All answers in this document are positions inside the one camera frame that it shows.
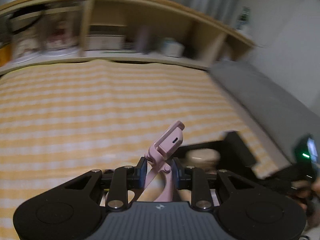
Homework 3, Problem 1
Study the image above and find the tissue box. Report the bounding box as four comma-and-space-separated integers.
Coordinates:
160, 38, 184, 58

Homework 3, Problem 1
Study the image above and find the green glass bottle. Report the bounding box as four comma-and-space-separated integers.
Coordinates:
235, 7, 250, 30

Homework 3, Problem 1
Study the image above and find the yellow white checkered cloth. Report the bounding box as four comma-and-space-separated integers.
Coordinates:
1, 60, 280, 239

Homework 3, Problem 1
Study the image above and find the purple bottle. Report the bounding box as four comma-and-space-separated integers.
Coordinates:
135, 25, 150, 53

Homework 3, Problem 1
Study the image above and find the beige earbud case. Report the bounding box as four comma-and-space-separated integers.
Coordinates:
185, 148, 220, 168

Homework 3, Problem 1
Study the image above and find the black open box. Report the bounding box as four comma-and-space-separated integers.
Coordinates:
173, 131, 257, 181

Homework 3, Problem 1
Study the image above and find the white drawer box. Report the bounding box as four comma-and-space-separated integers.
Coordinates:
86, 25, 126, 50

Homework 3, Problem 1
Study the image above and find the pink eyelash curler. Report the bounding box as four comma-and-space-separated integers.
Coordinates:
129, 120, 185, 204

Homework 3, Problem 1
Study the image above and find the black device with green light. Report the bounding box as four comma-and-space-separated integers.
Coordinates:
257, 134, 320, 215

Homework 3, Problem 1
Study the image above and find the grey pillow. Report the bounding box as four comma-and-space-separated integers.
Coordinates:
209, 61, 319, 162

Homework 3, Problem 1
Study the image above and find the wooden shelf unit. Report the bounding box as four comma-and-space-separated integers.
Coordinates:
1, 0, 254, 74

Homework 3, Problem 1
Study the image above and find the black bag strap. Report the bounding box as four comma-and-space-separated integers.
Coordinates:
7, 4, 46, 34

